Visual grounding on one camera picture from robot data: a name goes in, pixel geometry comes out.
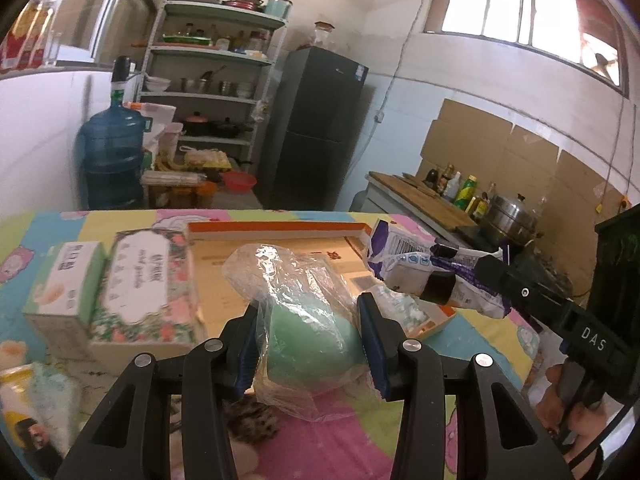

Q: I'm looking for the orange drink bottles pack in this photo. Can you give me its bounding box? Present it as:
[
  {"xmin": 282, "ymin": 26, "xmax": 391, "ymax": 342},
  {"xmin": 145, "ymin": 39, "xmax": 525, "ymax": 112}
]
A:
[{"xmin": 1, "ymin": 0, "xmax": 55, "ymax": 74}]

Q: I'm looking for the right hand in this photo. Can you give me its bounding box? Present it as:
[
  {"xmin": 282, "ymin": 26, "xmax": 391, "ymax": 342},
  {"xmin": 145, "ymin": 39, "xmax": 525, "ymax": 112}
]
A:
[{"xmin": 534, "ymin": 364, "xmax": 614, "ymax": 466}]

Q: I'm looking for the green item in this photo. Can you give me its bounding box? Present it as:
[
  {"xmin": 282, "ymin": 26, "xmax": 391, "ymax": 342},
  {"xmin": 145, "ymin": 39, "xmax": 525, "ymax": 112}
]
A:
[{"xmin": 222, "ymin": 244, "xmax": 367, "ymax": 422}]

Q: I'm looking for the white tissue packet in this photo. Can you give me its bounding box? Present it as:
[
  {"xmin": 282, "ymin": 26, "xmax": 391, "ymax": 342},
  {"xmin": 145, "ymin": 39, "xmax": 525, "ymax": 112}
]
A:
[{"xmin": 369, "ymin": 284, "xmax": 430, "ymax": 336}]

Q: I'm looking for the floral tissue box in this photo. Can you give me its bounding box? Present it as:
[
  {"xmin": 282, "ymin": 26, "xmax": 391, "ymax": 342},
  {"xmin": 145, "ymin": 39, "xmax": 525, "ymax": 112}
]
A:
[{"xmin": 89, "ymin": 229, "xmax": 206, "ymax": 376}]

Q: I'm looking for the green yellow bottle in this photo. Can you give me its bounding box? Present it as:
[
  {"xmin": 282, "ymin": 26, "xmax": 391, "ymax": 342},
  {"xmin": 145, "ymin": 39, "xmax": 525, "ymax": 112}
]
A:
[{"xmin": 454, "ymin": 174, "xmax": 477, "ymax": 210}]

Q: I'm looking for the grey metal shelf rack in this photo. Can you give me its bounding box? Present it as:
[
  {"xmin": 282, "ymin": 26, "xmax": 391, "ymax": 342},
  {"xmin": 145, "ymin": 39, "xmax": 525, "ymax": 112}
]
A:
[{"xmin": 136, "ymin": 0, "xmax": 288, "ymax": 167}]

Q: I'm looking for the wooden top kitchen counter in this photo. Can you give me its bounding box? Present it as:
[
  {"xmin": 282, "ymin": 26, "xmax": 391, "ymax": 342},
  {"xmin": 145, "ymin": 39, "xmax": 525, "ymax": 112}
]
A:
[{"xmin": 352, "ymin": 171, "xmax": 573, "ymax": 296}]

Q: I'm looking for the glass jar on fridge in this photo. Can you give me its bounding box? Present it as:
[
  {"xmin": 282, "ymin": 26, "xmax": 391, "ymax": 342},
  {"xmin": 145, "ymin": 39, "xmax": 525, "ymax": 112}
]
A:
[{"xmin": 311, "ymin": 21, "xmax": 335, "ymax": 51}]

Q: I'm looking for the egg tray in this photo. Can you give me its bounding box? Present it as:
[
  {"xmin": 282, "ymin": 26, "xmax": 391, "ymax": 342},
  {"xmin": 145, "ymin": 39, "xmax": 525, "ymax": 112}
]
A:
[{"xmin": 181, "ymin": 146, "xmax": 232, "ymax": 171}]

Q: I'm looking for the orange shallow cardboard box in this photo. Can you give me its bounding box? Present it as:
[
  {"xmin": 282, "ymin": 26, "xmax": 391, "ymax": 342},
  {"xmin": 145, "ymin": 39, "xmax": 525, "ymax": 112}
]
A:
[{"xmin": 185, "ymin": 219, "xmax": 459, "ymax": 346}]

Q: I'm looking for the purple white wipes pack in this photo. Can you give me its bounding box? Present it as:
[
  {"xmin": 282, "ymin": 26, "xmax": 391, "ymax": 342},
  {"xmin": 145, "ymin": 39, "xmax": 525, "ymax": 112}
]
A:
[{"xmin": 367, "ymin": 220, "xmax": 511, "ymax": 318}]

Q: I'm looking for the steel steamer pot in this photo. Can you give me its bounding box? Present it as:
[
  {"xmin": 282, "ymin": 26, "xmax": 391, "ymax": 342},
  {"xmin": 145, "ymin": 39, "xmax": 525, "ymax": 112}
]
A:
[{"xmin": 480, "ymin": 194, "xmax": 539, "ymax": 246}]

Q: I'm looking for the red plastic basket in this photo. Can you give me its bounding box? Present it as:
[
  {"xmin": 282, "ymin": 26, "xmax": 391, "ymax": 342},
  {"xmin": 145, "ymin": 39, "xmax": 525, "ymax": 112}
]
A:
[{"xmin": 221, "ymin": 170, "xmax": 257, "ymax": 193}]

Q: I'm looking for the green white tissue box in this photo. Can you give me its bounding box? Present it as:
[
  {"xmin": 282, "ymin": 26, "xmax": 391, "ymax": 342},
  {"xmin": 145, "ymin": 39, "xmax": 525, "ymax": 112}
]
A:
[{"xmin": 23, "ymin": 240, "xmax": 106, "ymax": 361}]

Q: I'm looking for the black refrigerator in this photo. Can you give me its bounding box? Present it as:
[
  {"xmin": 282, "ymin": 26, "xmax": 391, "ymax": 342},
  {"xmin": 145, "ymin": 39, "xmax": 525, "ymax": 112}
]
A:
[{"xmin": 256, "ymin": 47, "xmax": 368, "ymax": 210}]

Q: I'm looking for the blue water jug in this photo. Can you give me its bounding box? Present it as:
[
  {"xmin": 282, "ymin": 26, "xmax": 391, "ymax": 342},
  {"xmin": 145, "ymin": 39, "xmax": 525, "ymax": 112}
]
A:
[{"xmin": 79, "ymin": 55, "xmax": 145, "ymax": 210}]

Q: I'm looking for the colourful cartoon bed sheet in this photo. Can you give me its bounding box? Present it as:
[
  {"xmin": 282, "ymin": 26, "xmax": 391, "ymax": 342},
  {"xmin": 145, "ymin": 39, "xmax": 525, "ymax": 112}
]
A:
[{"xmin": 1, "ymin": 209, "xmax": 540, "ymax": 479}]

